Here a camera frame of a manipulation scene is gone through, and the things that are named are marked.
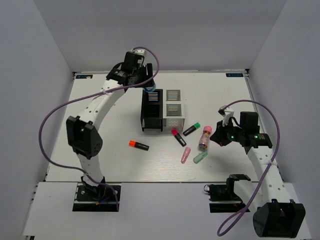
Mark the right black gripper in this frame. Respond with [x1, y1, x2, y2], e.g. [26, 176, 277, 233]
[209, 118, 245, 147]

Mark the blue ink jar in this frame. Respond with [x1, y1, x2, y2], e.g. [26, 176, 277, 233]
[144, 85, 156, 93]

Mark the pink cap glitter bottle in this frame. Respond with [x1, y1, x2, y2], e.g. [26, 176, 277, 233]
[198, 126, 212, 151]

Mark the orange cap black highlighter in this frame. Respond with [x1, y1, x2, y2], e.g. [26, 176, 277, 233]
[128, 140, 149, 151]

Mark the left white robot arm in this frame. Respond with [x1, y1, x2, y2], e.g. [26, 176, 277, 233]
[66, 48, 156, 200]

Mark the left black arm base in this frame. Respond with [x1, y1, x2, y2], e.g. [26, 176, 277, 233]
[72, 183, 118, 213]

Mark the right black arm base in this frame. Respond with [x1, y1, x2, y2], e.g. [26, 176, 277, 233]
[203, 184, 246, 214]

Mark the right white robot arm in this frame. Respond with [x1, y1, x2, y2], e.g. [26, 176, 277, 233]
[208, 108, 306, 238]

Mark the green cap black highlighter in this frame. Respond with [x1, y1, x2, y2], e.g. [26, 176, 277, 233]
[182, 122, 201, 137]

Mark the black slotted organizer box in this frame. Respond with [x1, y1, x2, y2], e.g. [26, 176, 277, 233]
[140, 89, 164, 132]

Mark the green correction tape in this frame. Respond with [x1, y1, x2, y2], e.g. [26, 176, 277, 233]
[193, 151, 208, 164]

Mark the pink correction tape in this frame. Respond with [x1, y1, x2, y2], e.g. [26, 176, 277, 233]
[180, 147, 191, 164]

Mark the white slotted organizer box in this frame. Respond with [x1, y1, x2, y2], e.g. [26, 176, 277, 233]
[162, 89, 185, 131]

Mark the red cap black highlighter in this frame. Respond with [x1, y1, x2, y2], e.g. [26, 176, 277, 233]
[171, 128, 187, 147]

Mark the right blue corner label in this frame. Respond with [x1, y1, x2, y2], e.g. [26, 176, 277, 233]
[225, 72, 244, 78]

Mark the blue corner label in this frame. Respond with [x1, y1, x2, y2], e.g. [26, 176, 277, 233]
[75, 74, 93, 79]
[225, 72, 244, 78]

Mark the left blue corner label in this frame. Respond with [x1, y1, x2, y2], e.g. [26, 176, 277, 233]
[75, 74, 93, 79]

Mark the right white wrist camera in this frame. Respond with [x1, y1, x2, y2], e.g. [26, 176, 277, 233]
[218, 105, 234, 127]

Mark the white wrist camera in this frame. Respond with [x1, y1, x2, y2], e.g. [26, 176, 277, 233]
[131, 48, 147, 58]
[218, 105, 234, 127]

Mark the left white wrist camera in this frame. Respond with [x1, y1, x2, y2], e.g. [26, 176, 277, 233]
[131, 48, 147, 58]

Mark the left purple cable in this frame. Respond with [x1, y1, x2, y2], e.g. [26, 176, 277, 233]
[38, 46, 160, 212]

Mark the purple cable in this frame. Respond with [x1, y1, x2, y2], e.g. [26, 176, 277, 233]
[38, 46, 160, 212]
[216, 99, 280, 237]

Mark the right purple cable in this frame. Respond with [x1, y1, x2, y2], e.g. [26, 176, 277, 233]
[216, 99, 280, 237]

